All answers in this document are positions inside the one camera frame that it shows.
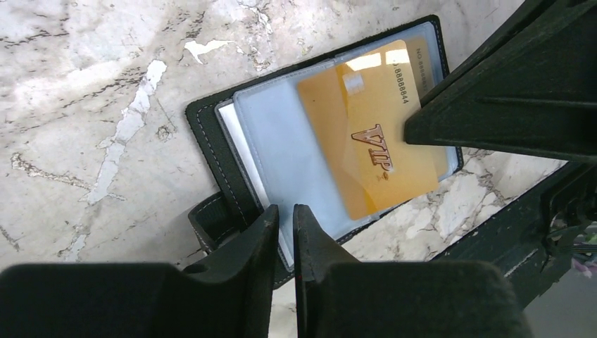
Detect black leather card holder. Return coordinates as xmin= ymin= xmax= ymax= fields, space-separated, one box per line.
xmin=185 ymin=15 xmax=449 ymax=287

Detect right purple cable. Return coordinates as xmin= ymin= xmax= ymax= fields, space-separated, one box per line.
xmin=550 ymin=223 xmax=597 ymax=281

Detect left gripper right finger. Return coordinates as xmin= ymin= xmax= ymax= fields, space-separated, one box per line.
xmin=293 ymin=204 xmax=532 ymax=337

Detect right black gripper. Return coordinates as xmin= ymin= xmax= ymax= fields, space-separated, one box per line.
xmin=404 ymin=1 xmax=596 ymax=163

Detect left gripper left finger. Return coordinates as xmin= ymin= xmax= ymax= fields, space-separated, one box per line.
xmin=1 ymin=205 xmax=279 ymax=337

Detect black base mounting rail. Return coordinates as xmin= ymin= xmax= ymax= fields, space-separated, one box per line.
xmin=437 ymin=162 xmax=596 ymax=306

